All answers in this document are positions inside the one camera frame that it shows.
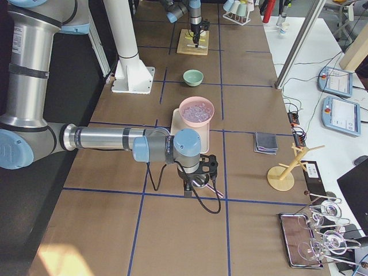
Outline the wooden mug tree stand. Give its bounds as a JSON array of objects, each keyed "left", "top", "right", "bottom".
[{"left": 267, "top": 143, "right": 325, "bottom": 191}]

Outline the aluminium frame post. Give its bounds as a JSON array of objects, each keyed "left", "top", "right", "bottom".
[{"left": 275, "top": 0, "right": 326, "bottom": 90}]

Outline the cup rack with wooden handle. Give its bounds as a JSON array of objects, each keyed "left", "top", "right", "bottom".
[{"left": 223, "top": 0, "right": 255, "bottom": 26}]

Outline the pink bowl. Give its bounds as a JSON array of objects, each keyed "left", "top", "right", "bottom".
[{"left": 179, "top": 96, "right": 214, "bottom": 128}]

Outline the stainless steel ice scoop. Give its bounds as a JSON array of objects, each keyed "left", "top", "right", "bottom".
[{"left": 191, "top": 174, "right": 224, "bottom": 198}]

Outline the metal tray with glasses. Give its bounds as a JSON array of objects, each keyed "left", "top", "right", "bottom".
[{"left": 278, "top": 191, "right": 362, "bottom": 269}]

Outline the cream rectangular tray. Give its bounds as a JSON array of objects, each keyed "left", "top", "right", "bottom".
[{"left": 170, "top": 108, "right": 210, "bottom": 154}]

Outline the white plastic spoon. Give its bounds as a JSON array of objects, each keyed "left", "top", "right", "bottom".
[{"left": 187, "top": 44, "right": 207, "bottom": 49}]

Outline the pile of clear ice cubes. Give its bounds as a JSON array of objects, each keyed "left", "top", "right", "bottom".
[{"left": 182, "top": 103, "right": 212, "bottom": 122}]

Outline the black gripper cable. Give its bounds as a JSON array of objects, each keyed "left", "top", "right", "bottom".
[{"left": 146, "top": 162, "right": 222, "bottom": 215}]

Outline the mint green bowl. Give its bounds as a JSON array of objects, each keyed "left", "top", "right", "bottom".
[{"left": 183, "top": 69, "right": 204, "bottom": 87}]

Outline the clear water bottle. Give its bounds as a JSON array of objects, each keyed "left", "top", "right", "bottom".
[{"left": 276, "top": 12, "right": 287, "bottom": 26}]

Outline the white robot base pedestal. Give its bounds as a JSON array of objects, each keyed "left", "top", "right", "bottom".
[{"left": 103, "top": 0, "right": 155, "bottom": 94}]

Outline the bamboo cutting board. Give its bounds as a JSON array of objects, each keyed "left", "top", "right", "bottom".
[{"left": 177, "top": 29, "right": 209, "bottom": 56}]

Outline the far teach pendant tablet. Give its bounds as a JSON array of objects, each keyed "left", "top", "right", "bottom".
[{"left": 318, "top": 67, "right": 352, "bottom": 98}]

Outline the teach pendant tablet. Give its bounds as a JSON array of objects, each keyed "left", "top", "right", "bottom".
[
  {"left": 318, "top": 67, "right": 352, "bottom": 98},
  {"left": 321, "top": 96, "right": 361, "bottom": 137}
]

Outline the near teach pendant tablet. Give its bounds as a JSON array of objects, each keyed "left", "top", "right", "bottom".
[{"left": 321, "top": 96, "right": 361, "bottom": 137}]

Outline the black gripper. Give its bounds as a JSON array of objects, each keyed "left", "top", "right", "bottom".
[
  {"left": 189, "top": 17, "right": 210, "bottom": 48},
  {"left": 177, "top": 154, "right": 218, "bottom": 184}
]

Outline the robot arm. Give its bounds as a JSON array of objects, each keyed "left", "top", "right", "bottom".
[
  {"left": 1, "top": 1, "right": 218, "bottom": 187},
  {"left": 159, "top": 0, "right": 210, "bottom": 48}
]

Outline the red bottle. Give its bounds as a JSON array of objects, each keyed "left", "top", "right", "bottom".
[{"left": 262, "top": 0, "right": 276, "bottom": 24}]

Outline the folded grey cloth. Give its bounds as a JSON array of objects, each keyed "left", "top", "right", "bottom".
[{"left": 254, "top": 132, "right": 278, "bottom": 155}]

